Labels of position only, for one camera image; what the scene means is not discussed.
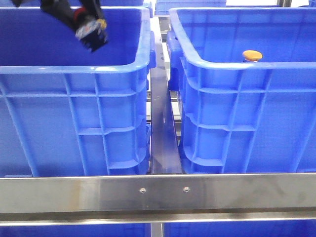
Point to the steel centre divider bar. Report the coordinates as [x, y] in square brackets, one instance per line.
[164, 145]

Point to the blue crate lower right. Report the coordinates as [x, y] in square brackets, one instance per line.
[290, 228]

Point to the steel lower post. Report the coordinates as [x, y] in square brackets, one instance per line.
[157, 230]

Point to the blue crate front left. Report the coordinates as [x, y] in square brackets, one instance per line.
[65, 111]

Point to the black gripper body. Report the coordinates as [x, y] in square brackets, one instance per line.
[61, 10]

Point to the blue crate rear right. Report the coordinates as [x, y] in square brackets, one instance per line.
[162, 6]

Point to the red mushroom push button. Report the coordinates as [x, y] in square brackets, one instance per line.
[91, 31]

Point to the blue crate front right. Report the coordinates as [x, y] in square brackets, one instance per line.
[245, 117]

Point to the steel front rail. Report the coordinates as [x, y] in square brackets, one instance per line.
[157, 198]

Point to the yellow mushroom push button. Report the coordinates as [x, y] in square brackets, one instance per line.
[252, 56]

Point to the blue crate lower left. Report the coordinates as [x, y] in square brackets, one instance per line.
[109, 230]

